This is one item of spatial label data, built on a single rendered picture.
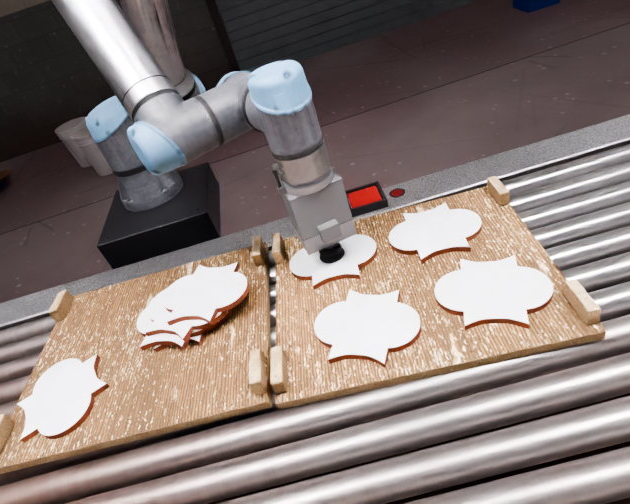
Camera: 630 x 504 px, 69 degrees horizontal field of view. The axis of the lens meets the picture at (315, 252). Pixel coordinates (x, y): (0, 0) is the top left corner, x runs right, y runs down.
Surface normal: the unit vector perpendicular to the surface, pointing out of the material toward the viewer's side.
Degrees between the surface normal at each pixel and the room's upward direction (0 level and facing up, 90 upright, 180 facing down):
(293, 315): 0
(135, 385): 0
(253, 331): 0
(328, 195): 90
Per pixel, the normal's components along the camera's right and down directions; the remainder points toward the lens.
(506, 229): -0.26, -0.75
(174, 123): 0.29, -0.18
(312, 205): 0.33, 0.52
